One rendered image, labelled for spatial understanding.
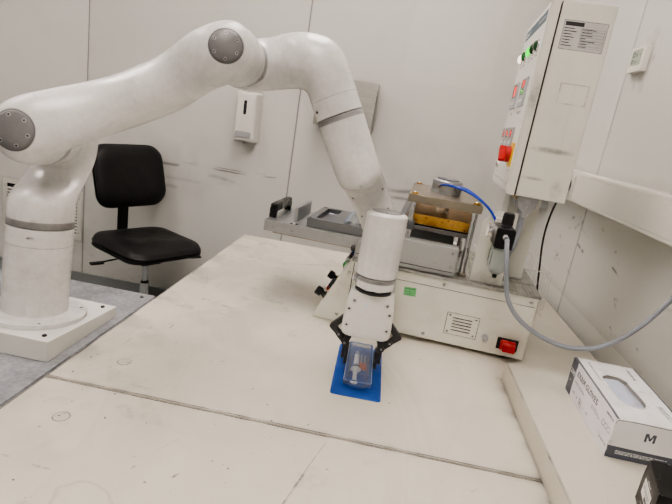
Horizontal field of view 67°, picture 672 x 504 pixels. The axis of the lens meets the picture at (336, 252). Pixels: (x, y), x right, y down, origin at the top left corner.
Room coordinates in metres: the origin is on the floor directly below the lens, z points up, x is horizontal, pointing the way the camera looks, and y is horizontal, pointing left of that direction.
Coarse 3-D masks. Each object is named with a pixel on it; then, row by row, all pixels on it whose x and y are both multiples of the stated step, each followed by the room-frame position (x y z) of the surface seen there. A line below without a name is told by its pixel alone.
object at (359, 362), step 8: (352, 344) 1.07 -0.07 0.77; (360, 344) 1.07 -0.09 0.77; (368, 344) 1.08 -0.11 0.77; (352, 352) 1.03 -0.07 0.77; (360, 352) 1.03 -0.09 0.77; (368, 352) 1.04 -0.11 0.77; (352, 360) 0.99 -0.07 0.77; (360, 360) 1.00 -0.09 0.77; (368, 360) 1.00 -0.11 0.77; (352, 368) 0.95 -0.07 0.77; (360, 368) 0.96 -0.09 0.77; (368, 368) 0.96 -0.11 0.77; (344, 376) 0.91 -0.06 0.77; (352, 376) 0.92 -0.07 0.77; (360, 376) 0.93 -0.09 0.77; (368, 376) 0.93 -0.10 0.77
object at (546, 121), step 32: (544, 32) 1.19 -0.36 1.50; (576, 32) 1.17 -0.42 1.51; (608, 32) 1.16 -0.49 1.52; (544, 64) 1.18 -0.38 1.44; (576, 64) 1.17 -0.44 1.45; (544, 96) 1.18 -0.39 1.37; (576, 96) 1.17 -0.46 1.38; (512, 128) 1.29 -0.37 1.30; (544, 128) 1.18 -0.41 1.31; (576, 128) 1.17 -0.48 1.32; (512, 160) 1.20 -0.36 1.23; (544, 160) 1.17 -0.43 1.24; (512, 192) 1.18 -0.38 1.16; (544, 192) 1.17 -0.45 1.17; (480, 256) 1.20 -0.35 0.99; (512, 256) 1.29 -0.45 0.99
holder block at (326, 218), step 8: (328, 208) 1.50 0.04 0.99; (312, 216) 1.34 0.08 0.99; (320, 216) 1.39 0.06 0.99; (328, 216) 1.45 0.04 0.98; (336, 216) 1.39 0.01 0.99; (344, 216) 1.41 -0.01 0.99; (312, 224) 1.32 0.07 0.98; (320, 224) 1.31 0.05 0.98; (328, 224) 1.31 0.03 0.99; (336, 224) 1.31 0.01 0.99; (344, 224) 1.31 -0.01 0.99; (344, 232) 1.30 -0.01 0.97; (352, 232) 1.30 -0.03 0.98; (360, 232) 1.30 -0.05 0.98
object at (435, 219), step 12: (420, 204) 1.44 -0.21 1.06; (420, 216) 1.27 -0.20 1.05; (432, 216) 1.27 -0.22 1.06; (444, 216) 1.30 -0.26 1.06; (456, 216) 1.33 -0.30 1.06; (468, 216) 1.36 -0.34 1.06; (420, 228) 1.27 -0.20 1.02; (432, 228) 1.27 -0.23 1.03; (444, 228) 1.26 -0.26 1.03; (456, 228) 1.26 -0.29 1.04
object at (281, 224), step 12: (288, 216) 1.41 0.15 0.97; (300, 216) 1.38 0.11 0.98; (264, 228) 1.33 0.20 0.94; (276, 228) 1.32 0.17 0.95; (288, 228) 1.32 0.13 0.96; (300, 228) 1.31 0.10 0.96; (312, 228) 1.31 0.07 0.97; (312, 240) 1.33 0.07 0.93; (324, 240) 1.30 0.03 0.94; (336, 240) 1.30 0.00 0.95; (348, 240) 1.29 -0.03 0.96
